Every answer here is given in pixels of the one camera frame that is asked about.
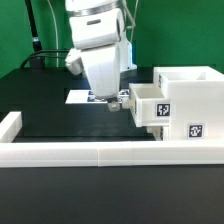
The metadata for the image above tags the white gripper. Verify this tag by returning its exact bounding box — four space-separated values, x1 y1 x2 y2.
65 8 124 112

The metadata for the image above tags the white drawer with tag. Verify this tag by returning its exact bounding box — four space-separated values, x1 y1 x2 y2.
146 126 163 141
122 83 171 127

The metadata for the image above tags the white drawer cabinet box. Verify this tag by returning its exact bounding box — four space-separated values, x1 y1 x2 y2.
153 66 224 141

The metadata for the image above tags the white front drawer with tag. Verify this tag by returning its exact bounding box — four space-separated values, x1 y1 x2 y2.
146 126 163 141

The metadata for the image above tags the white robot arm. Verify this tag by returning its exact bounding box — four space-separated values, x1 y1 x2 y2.
65 0 137 112

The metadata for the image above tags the white fiducial marker sheet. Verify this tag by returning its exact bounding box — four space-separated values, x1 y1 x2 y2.
65 87 132 105

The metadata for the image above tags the black cable with metal connector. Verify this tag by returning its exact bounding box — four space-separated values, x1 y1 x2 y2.
19 49 72 69

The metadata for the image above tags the black camera stand pole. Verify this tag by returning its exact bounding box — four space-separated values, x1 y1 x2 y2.
24 0 46 69

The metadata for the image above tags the white U-shaped border frame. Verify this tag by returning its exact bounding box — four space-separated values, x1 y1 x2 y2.
0 112 224 168

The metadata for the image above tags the grey thin cable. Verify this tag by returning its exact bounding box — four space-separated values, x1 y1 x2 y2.
45 0 60 68

